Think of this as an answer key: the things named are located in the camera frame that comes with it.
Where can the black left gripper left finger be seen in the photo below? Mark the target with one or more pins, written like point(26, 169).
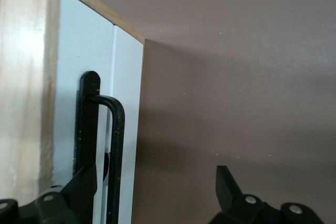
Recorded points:
point(60, 208)

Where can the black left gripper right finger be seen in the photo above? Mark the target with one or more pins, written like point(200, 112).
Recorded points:
point(236, 208)

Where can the wooden drawer with white front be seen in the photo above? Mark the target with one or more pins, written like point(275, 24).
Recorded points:
point(78, 45)

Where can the brown table cover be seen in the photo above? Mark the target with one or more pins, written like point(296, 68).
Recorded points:
point(236, 77)

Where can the light wooden cabinet box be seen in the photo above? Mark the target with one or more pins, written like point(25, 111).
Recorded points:
point(23, 77)

